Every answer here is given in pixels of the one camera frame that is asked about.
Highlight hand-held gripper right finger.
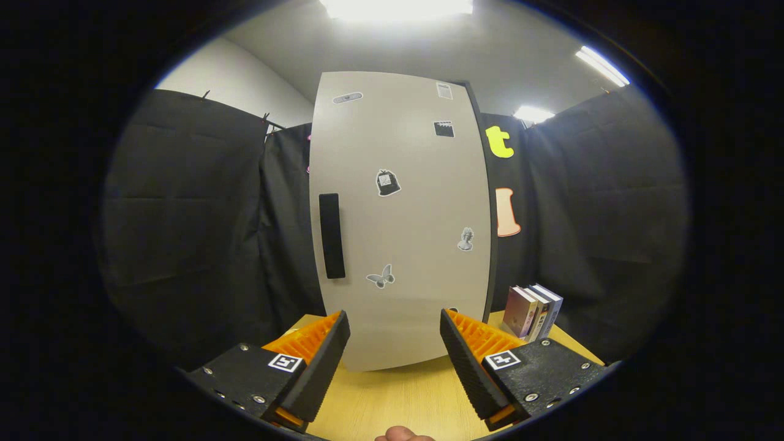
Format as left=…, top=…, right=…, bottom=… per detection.
left=440, top=308, right=613, bottom=431

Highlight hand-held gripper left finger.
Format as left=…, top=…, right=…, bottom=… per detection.
left=187, top=309, right=351, bottom=433

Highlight black door handle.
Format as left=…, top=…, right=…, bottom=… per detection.
left=318, top=193, right=347, bottom=280

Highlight beige cabinet door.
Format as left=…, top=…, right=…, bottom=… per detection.
left=308, top=71, right=494, bottom=372

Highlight white spine book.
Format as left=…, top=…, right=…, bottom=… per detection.
left=521, top=287, right=552, bottom=341

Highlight black backdrop cloth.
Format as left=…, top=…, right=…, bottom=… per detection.
left=101, top=86, right=690, bottom=368

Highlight small ceiling light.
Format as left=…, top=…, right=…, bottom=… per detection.
left=514, top=105, right=555, bottom=123

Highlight long ceiling tube light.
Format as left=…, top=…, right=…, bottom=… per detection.
left=576, top=46, right=630, bottom=86

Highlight large ceiling light panel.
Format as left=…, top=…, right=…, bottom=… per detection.
left=320, top=0, right=473, bottom=19

